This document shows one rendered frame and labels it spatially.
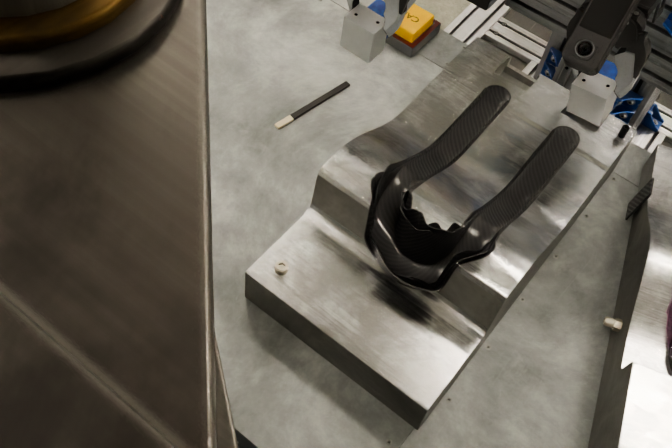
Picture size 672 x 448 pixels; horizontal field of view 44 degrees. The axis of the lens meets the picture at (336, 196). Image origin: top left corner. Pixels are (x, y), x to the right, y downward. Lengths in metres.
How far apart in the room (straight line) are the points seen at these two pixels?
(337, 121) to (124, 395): 1.04
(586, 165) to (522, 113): 0.11
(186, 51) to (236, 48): 1.05
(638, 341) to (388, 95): 0.50
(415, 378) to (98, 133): 0.75
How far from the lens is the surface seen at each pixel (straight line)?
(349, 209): 0.97
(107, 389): 0.18
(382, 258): 0.94
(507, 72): 1.23
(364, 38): 1.11
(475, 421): 1.00
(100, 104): 0.22
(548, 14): 1.60
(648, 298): 1.04
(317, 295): 0.96
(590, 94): 1.13
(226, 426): 0.44
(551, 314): 1.09
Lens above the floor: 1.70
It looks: 54 degrees down
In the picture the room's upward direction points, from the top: 10 degrees clockwise
